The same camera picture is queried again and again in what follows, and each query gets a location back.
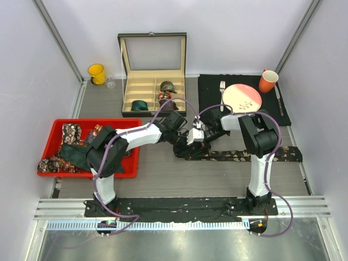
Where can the black gold leaf tie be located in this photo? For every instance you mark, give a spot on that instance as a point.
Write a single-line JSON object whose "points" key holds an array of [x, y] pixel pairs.
{"points": [[283, 154]]}

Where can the rolled green blue tie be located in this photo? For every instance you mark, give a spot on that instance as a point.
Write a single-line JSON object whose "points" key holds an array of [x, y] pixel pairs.
{"points": [[139, 105]]}

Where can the rolled dark maroon tie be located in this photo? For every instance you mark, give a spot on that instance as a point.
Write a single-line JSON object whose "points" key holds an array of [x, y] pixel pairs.
{"points": [[171, 105]]}

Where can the yellow mug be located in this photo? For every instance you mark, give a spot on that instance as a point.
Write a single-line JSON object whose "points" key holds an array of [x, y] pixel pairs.
{"points": [[97, 74]]}

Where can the black tie storage box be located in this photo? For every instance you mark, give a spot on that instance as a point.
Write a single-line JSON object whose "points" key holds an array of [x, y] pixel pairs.
{"points": [[148, 59]]}

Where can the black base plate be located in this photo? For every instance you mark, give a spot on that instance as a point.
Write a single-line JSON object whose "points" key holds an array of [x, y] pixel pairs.
{"points": [[188, 209]]}

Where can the silver knife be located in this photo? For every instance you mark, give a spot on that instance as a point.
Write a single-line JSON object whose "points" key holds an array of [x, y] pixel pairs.
{"points": [[279, 100]]}

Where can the pink cream plate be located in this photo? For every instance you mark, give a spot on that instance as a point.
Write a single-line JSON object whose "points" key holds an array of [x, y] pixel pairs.
{"points": [[242, 98]]}

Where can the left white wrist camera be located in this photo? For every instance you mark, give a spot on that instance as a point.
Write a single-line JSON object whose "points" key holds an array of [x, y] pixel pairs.
{"points": [[195, 135]]}

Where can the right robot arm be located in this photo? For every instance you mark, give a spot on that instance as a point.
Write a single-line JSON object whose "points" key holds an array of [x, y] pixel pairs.
{"points": [[261, 137]]}

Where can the black placemat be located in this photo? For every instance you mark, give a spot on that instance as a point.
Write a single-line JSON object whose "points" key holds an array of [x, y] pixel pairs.
{"points": [[209, 93]]}

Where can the aluminium front rail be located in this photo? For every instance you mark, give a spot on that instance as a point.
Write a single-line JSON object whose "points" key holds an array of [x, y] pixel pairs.
{"points": [[79, 214]]}

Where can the rolled orange floral tie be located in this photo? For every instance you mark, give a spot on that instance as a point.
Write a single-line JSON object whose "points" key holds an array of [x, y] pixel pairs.
{"points": [[164, 96]]}

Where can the silver fork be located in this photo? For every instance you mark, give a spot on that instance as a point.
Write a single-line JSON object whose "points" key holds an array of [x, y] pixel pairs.
{"points": [[222, 88]]}

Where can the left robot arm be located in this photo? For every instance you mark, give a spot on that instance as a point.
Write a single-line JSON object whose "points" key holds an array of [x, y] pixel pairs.
{"points": [[106, 152]]}

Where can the orange mug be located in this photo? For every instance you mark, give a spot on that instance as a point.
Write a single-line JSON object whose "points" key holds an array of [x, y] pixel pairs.
{"points": [[268, 80]]}

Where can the clear glass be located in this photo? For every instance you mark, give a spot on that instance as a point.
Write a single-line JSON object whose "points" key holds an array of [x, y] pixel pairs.
{"points": [[110, 81]]}

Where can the orange striped rolled tie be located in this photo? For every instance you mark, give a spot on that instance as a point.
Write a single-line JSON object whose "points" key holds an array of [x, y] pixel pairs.
{"points": [[97, 129]]}

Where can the dark green leaf tie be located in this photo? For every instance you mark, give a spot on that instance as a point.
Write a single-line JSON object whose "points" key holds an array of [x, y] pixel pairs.
{"points": [[76, 155]]}

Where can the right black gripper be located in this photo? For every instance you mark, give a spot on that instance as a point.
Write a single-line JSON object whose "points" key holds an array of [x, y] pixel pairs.
{"points": [[207, 145]]}

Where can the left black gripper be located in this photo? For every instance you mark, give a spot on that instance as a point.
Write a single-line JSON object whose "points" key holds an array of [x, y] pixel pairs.
{"points": [[184, 151]]}

